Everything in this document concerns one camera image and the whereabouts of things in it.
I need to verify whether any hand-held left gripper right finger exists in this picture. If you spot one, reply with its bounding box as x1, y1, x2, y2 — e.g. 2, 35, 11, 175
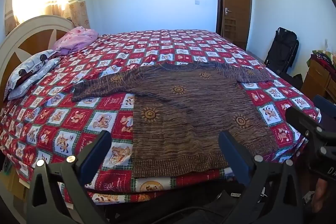
218, 131, 313, 224

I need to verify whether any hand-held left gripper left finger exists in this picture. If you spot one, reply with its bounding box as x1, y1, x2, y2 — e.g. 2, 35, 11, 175
26, 131, 113, 224

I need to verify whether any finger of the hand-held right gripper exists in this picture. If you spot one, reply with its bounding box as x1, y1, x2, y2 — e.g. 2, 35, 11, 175
314, 95, 336, 119
285, 107, 323, 138

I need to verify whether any brown knitted sweater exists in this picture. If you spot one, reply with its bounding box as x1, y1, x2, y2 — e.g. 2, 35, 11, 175
71, 61, 279, 178

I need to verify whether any person's right hand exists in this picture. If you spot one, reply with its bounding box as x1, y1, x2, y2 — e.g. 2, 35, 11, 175
311, 178, 330, 212

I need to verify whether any wooden dresser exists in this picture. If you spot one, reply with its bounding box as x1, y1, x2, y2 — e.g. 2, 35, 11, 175
301, 59, 336, 104

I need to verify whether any dark cloth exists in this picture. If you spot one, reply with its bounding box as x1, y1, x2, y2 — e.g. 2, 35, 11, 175
285, 73, 303, 89

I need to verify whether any red printed bed quilt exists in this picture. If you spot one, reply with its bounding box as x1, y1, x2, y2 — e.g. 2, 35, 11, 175
0, 29, 322, 205

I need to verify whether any black bag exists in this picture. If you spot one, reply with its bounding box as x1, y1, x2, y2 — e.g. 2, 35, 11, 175
264, 27, 300, 75

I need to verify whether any cardboard box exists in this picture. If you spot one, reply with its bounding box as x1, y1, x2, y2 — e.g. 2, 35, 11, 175
5, 166, 29, 201

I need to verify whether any pink folded blanket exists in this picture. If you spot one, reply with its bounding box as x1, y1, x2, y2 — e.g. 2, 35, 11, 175
52, 26, 99, 55

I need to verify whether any brown wooden door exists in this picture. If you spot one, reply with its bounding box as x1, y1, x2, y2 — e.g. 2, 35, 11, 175
216, 0, 253, 51

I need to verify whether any white wooden headboard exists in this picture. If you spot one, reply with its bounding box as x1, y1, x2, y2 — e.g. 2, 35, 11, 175
0, 15, 76, 109

